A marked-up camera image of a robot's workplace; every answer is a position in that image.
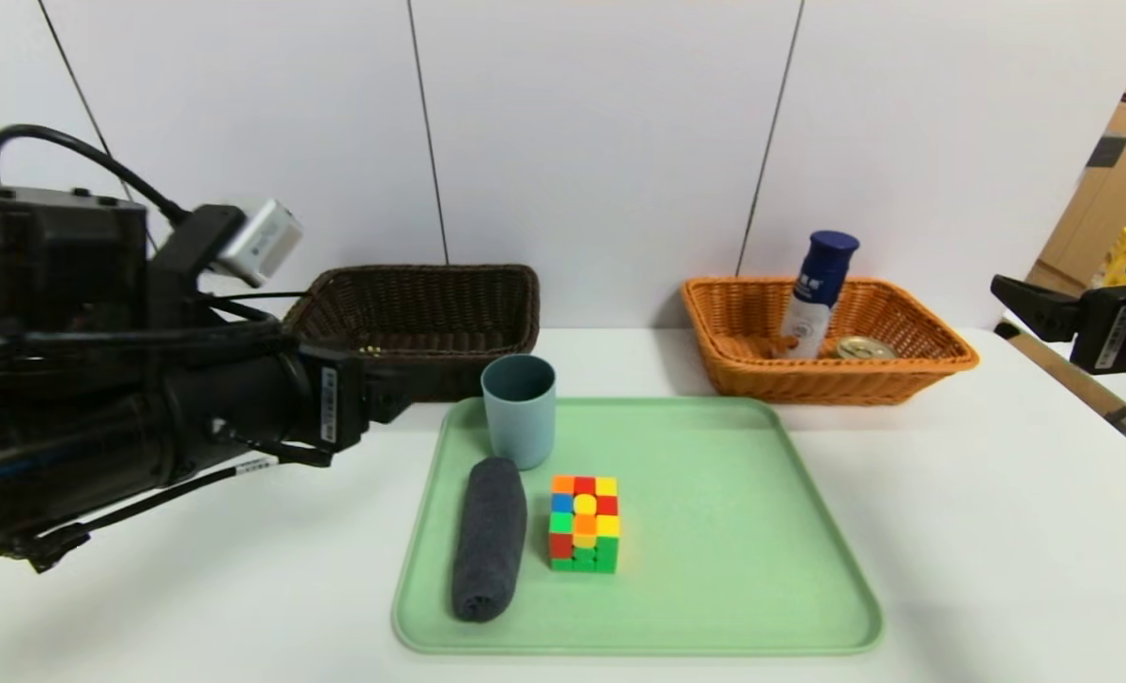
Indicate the colourful puzzle cube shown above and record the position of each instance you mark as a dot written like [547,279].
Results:
[585,526]

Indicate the dark grey rolled towel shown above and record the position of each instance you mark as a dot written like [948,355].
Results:
[489,541]

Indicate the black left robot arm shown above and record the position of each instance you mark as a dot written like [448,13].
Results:
[50,266]

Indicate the orange wicker basket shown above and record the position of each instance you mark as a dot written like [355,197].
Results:
[809,384]

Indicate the light wooden cabinet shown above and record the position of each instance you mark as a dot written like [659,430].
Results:
[1075,228]

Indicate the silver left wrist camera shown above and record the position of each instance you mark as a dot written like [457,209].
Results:
[261,242]

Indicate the grey cabinet sign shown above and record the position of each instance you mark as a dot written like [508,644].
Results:
[1108,152]

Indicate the dark brown wicker basket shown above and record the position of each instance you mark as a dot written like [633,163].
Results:
[468,313]

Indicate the white side table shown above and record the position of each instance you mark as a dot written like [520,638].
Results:
[1108,389]

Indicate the white bottle blue cap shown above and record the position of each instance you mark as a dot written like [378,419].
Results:
[814,304]

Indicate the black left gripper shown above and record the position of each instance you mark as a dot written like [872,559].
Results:
[335,403]

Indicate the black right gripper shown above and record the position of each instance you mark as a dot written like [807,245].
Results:
[1111,335]

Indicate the tin can gold lid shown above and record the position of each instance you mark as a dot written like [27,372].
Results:
[866,348]

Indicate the blue-grey plastic cup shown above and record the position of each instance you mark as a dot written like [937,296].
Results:
[519,417]

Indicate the light green plastic tray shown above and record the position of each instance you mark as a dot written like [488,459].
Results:
[733,550]

